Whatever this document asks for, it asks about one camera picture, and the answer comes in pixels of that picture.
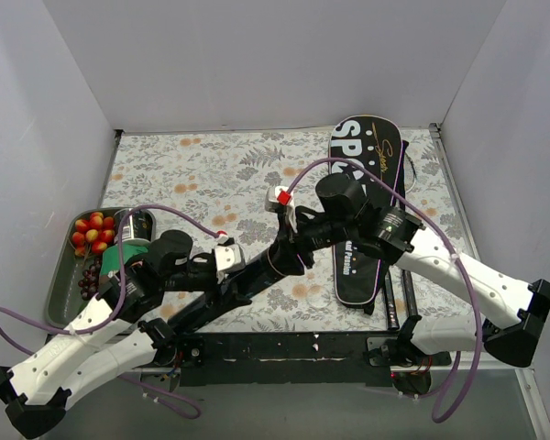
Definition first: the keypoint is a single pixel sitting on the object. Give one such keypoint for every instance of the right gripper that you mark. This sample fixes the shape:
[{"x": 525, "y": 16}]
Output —
[{"x": 289, "y": 236}]

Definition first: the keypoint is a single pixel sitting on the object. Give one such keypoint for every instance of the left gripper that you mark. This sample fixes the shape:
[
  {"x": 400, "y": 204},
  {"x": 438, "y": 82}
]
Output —
[{"x": 229, "y": 286}]

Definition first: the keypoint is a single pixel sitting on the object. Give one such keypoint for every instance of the black shuttlecock tube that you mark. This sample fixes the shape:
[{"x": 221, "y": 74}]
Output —
[{"x": 258, "y": 274}]

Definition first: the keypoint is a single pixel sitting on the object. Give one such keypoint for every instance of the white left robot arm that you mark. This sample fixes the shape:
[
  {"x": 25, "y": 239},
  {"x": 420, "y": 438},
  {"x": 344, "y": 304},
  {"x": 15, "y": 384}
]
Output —
[{"x": 110, "y": 337}]

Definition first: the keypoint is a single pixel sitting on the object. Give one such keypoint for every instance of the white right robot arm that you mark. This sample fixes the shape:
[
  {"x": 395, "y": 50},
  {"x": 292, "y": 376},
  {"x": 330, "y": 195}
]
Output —
[{"x": 512, "y": 313}]

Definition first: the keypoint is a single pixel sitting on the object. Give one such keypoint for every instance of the black badminton racket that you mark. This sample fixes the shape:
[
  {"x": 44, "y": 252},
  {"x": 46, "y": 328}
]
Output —
[{"x": 390, "y": 301}]

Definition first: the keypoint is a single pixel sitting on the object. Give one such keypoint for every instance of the white badminton racket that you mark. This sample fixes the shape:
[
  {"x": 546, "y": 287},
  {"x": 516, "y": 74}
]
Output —
[{"x": 409, "y": 174}]

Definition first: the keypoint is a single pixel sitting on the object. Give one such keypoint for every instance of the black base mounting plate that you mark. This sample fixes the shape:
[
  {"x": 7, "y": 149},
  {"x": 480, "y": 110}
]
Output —
[{"x": 281, "y": 358}]

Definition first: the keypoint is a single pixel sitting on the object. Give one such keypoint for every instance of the floral tablecloth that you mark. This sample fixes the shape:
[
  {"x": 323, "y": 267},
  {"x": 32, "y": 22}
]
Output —
[{"x": 219, "y": 181}]

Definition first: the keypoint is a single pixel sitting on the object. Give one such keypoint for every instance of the black printed can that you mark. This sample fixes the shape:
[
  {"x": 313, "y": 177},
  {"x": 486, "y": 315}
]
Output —
[{"x": 138, "y": 229}]

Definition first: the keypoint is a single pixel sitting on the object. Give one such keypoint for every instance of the black racket cover bag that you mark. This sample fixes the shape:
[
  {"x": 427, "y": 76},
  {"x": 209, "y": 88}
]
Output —
[{"x": 374, "y": 143}]

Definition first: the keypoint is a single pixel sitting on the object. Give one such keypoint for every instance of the dark fake grapes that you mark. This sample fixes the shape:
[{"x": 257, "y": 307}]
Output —
[{"x": 89, "y": 281}]

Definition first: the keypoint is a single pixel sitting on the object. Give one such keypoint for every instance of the red yellow fake fruit bunch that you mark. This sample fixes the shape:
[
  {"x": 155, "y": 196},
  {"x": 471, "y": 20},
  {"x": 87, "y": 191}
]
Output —
[{"x": 93, "y": 233}]

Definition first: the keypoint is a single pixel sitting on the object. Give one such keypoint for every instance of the dark green tray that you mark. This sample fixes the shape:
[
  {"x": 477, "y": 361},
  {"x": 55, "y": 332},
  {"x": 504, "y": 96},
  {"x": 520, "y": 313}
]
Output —
[{"x": 64, "y": 300}]

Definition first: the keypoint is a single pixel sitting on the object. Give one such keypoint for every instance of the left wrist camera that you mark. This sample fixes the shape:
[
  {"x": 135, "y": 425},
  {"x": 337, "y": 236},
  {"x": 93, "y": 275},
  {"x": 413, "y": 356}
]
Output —
[{"x": 228, "y": 256}]

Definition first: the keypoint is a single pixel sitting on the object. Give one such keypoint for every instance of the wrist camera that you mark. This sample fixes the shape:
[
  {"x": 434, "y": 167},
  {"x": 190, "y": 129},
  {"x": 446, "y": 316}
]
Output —
[
  {"x": 279, "y": 200},
  {"x": 228, "y": 256}
]

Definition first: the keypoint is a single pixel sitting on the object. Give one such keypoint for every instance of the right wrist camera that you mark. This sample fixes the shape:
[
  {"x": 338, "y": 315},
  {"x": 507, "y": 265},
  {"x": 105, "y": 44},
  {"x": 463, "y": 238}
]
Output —
[{"x": 279, "y": 200}]

